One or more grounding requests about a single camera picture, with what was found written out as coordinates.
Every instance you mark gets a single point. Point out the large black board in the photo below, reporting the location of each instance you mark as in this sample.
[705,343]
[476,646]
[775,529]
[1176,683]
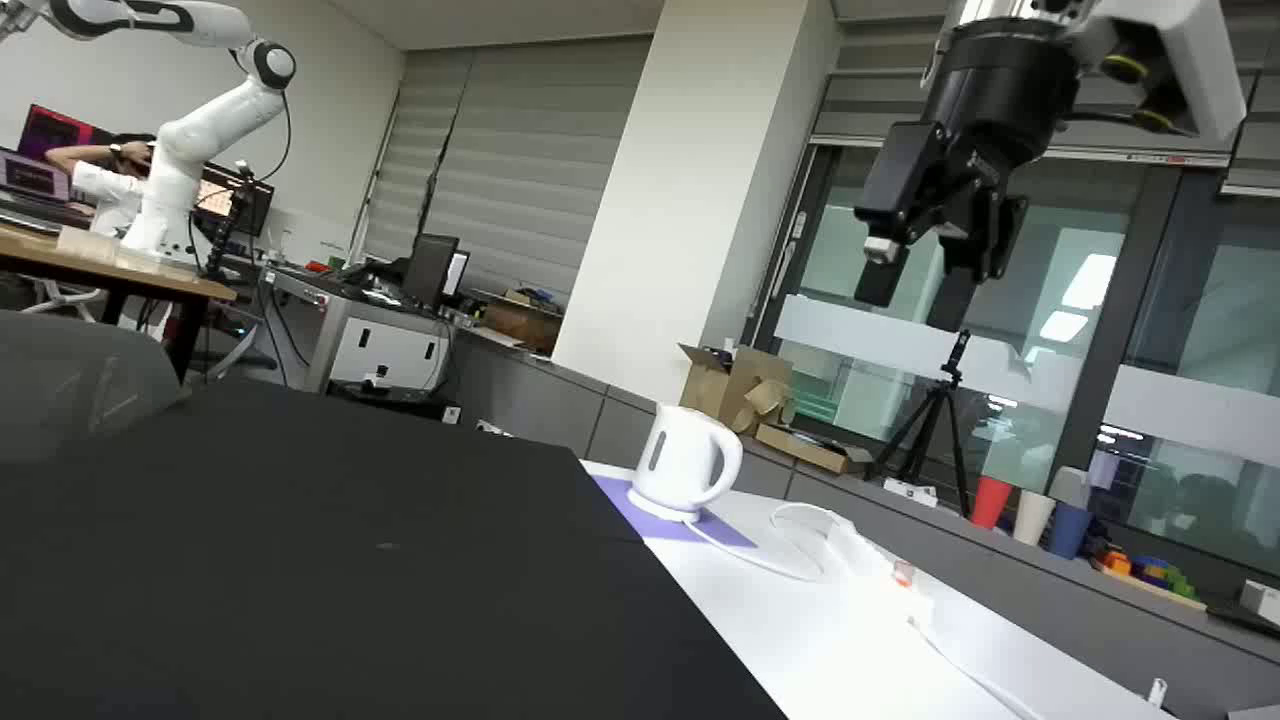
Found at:
[332,574]

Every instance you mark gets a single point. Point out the white drawer cabinet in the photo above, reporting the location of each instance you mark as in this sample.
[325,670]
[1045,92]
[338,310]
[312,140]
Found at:
[385,351]

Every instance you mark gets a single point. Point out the red cup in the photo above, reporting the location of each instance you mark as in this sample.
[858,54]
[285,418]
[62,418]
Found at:
[988,506]

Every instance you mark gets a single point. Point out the flat cardboard piece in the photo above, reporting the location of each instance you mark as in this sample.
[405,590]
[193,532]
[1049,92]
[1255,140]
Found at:
[810,448]

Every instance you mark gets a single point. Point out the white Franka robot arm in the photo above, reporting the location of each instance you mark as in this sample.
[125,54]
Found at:
[1191,54]

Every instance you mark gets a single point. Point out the grey window blind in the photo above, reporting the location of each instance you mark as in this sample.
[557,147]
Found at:
[520,163]

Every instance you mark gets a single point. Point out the open cardboard box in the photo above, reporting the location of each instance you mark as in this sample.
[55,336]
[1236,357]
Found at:
[730,384]

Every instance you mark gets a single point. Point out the white cup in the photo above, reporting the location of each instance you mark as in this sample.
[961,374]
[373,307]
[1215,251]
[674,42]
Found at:
[1035,516]

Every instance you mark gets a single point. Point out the brown box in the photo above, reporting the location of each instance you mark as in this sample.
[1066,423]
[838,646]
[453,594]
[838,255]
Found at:
[520,325]

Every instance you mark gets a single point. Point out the person in white shirt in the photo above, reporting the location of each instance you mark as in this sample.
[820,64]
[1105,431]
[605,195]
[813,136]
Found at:
[107,186]

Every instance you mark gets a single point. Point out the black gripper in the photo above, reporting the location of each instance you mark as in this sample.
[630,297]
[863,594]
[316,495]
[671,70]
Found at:
[1003,92]

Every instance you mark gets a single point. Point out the grey mesh office chair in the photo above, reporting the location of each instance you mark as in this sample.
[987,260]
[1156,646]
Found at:
[74,380]

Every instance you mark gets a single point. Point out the purple mat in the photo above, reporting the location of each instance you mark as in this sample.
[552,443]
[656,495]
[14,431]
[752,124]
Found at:
[667,523]

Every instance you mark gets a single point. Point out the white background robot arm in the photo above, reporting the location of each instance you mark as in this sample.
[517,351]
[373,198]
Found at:
[200,124]

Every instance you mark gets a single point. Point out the wooden desk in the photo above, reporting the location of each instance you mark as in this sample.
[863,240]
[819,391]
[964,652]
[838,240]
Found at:
[122,272]

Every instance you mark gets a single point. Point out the blue cup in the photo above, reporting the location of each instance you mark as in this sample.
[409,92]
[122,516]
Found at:
[1068,529]

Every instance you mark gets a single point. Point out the black computer monitor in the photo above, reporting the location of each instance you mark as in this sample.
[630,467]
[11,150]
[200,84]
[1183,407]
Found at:
[428,271]

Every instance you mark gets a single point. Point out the white power strip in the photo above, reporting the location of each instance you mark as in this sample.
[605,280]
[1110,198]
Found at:
[964,646]

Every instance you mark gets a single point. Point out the black camera tripod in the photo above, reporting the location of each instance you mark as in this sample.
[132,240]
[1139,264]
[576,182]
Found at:
[935,425]

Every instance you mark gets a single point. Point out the colourful toy pile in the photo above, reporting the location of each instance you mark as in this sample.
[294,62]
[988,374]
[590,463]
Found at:
[1146,574]

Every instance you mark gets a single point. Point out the monitor with magenta screen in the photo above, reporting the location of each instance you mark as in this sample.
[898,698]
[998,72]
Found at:
[55,130]

